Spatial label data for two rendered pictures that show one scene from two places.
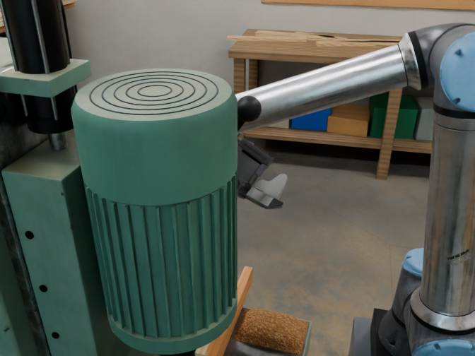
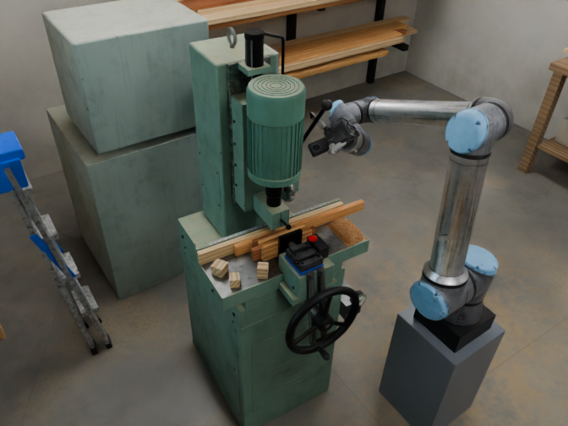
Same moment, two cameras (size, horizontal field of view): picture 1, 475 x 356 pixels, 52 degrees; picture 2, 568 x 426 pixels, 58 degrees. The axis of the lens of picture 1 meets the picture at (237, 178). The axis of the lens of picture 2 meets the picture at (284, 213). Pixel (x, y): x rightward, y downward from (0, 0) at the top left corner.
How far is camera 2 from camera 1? 113 cm
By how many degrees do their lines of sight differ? 35
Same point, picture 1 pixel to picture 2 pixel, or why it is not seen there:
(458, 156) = (449, 174)
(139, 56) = (489, 41)
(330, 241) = (541, 265)
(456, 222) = (444, 214)
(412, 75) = not seen: hidden behind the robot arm
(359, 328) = not seen: hidden behind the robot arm
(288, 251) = (496, 253)
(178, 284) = (260, 155)
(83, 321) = (242, 162)
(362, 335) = not seen: hidden behind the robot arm
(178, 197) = (263, 123)
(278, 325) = (346, 228)
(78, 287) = (242, 147)
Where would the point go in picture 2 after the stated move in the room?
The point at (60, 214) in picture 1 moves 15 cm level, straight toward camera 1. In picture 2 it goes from (241, 117) to (221, 139)
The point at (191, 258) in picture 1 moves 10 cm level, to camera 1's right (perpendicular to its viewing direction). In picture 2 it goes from (266, 148) to (291, 161)
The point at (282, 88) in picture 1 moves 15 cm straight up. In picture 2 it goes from (406, 105) to (415, 62)
